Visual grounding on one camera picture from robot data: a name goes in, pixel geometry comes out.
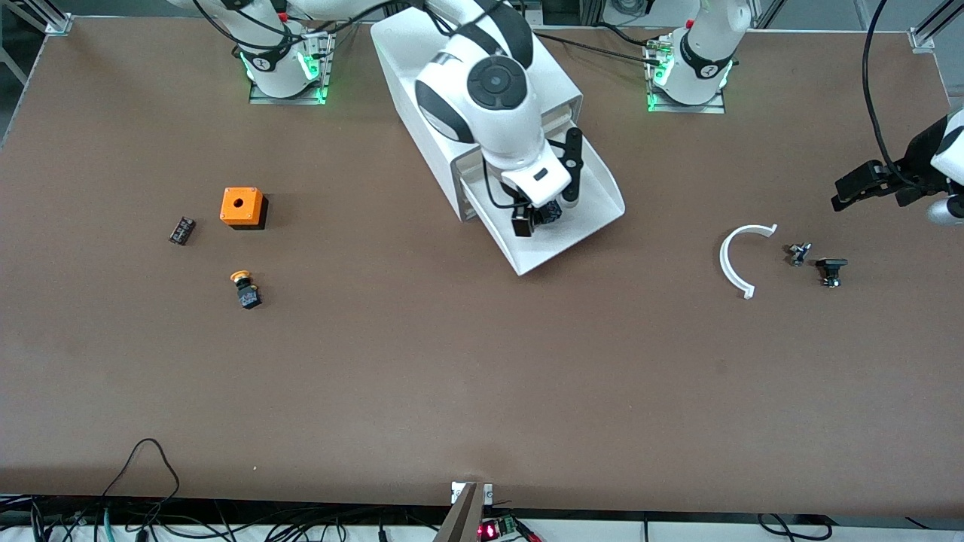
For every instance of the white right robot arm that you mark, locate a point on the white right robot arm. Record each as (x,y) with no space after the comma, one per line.
(489,83)

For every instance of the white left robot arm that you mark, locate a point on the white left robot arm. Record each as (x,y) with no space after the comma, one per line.
(704,53)

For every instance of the white drawer cabinet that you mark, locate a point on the white drawer cabinet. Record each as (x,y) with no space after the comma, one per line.
(399,68)

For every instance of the orange-headed black emergency button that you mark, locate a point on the orange-headed black emergency button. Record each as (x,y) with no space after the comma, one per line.
(248,296)

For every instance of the small black knob part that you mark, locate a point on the small black knob part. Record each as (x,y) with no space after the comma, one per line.
(831,265)

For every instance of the small grey metal clip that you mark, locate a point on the small grey metal clip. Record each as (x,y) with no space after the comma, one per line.
(798,254)

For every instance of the circuit board with red light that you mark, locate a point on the circuit board with red light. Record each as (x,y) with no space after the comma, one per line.
(493,529)

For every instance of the small black contact block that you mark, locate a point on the small black contact block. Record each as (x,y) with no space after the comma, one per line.
(181,230)

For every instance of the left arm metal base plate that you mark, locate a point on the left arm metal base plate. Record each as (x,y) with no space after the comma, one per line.
(712,108)

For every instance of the aluminium frame profile corner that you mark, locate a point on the aluminium frame profile corner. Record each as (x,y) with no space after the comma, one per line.
(930,30)
(53,16)

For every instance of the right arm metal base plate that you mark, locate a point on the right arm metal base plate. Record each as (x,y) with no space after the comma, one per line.
(256,98)

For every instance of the orange push-button enclosure box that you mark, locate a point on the orange push-button enclosure box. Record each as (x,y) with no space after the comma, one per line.
(241,205)

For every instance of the metal bracket with beam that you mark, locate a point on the metal bracket with beam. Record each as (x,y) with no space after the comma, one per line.
(467,512)

